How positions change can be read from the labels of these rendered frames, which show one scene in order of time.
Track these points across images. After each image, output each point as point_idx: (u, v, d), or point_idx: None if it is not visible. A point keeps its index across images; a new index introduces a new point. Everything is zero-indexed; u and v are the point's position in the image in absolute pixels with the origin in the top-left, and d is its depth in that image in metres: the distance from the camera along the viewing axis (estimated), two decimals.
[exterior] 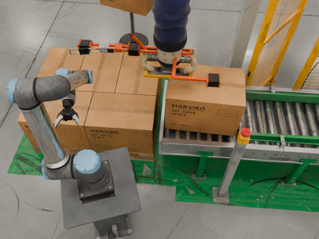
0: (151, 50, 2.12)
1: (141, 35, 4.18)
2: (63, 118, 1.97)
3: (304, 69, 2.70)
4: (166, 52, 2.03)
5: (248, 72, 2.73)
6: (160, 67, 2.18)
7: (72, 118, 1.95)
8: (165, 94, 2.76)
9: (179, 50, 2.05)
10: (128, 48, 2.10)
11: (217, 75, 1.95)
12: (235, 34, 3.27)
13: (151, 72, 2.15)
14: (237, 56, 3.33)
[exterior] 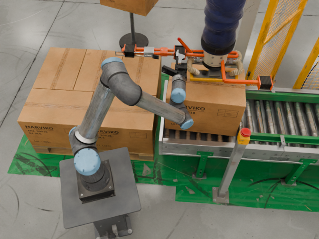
0: (197, 53, 2.11)
1: (141, 35, 4.18)
2: (181, 63, 2.02)
3: (304, 69, 2.70)
4: (214, 56, 2.02)
5: (248, 72, 2.73)
6: (205, 70, 2.16)
7: None
8: (165, 94, 2.76)
9: (227, 53, 2.04)
10: (174, 51, 2.08)
11: (268, 77, 1.94)
12: None
13: (197, 76, 2.13)
14: None
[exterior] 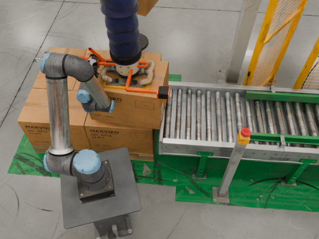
0: (110, 62, 2.25)
1: (141, 35, 4.18)
2: (92, 66, 2.19)
3: (304, 69, 2.70)
4: (121, 65, 2.16)
5: (248, 72, 2.73)
6: (119, 78, 2.30)
7: None
8: None
9: (134, 63, 2.17)
10: (88, 60, 2.23)
11: (167, 87, 2.06)
12: (235, 34, 3.27)
13: (110, 83, 2.27)
14: (237, 56, 3.33)
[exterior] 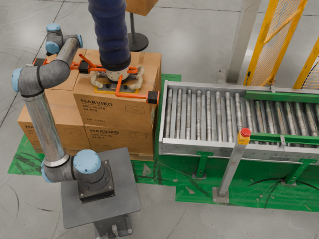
0: (100, 68, 2.30)
1: (141, 35, 4.18)
2: None
3: (304, 69, 2.70)
4: (112, 71, 2.21)
5: (248, 72, 2.73)
6: (109, 84, 2.35)
7: None
8: (165, 94, 2.76)
9: (124, 69, 2.23)
10: (78, 66, 2.28)
11: (156, 92, 2.12)
12: (235, 34, 3.27)
13: (100, 88, 2.32)
14: (237, 56, 3.33)
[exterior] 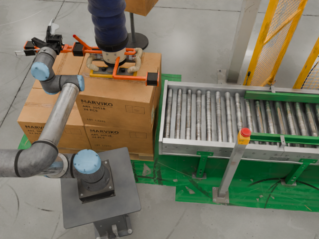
0: (96, 50, 2.17)
1: (141, 35, 4.18)
2: (55, 35, 1.70)
3: (304, 69, 2.70)
4: (108, 52, 2.08)
5: (248, 72, 2.73)
6: (106, 67, 2.22)
7: None
8: (165, 94, 2.76)
9: (121, 50, 2.10)
10: (72, 48, 2.14)
11: (156, 73, 1.99)
12: (235, 34, 3.27)
13: (97, 72, 2.19)
14: (237, 56, 3.33)
